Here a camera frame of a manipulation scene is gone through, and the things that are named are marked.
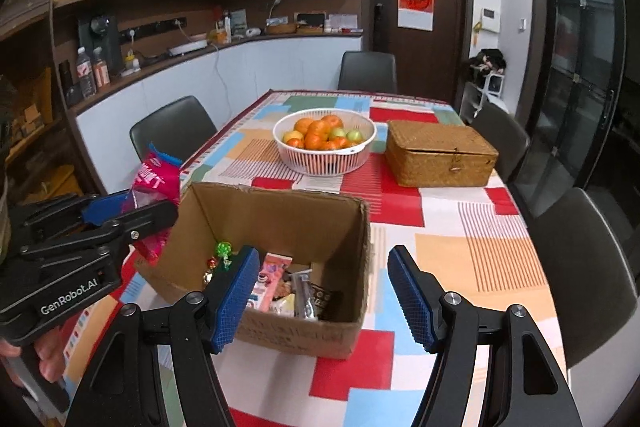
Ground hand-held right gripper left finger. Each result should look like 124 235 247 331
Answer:
60 245 262 427

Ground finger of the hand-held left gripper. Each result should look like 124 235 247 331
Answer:
19 200 180 268
10 189 137 244

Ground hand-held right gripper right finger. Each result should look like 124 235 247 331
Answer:
387 245 583 427

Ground bright pink snack packet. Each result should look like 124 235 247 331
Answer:
131 143 182 265

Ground pink bear print packet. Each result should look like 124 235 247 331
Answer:
247 253 293 313

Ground brown cardboard box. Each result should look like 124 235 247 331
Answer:
134 181 372 360

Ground person's left hand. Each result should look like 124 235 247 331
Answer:
0 330 67 384

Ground silver foil snack packet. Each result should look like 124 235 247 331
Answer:
290 271 321 320

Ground grey dining chair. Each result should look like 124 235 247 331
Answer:
470 102 531 184
525 187 639 370
338 52 398 92
130 96 218 162

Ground clear water bottle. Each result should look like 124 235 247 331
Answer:
76 48 97 98

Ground pink drink bottle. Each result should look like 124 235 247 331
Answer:
92 49 111 86

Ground woven wicker lidded box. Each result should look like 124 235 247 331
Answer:
385 120 499 188

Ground white plastic fruit basket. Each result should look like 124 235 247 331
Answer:
273 108 377 178

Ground black countertop appliance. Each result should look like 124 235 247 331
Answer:
77 14 123 78

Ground white round dish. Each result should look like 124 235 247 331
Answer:
169 39 208 56

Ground wooden shelf unit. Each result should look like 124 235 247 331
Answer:
0 0 76 208

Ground pile of oranges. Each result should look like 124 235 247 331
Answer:
282 116 351 151

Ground dark brown door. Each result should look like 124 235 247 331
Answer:
362 0 473 105

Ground black bag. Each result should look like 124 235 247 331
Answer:
470 49 507 80

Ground glass sliding door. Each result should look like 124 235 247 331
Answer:
530 0 628 218

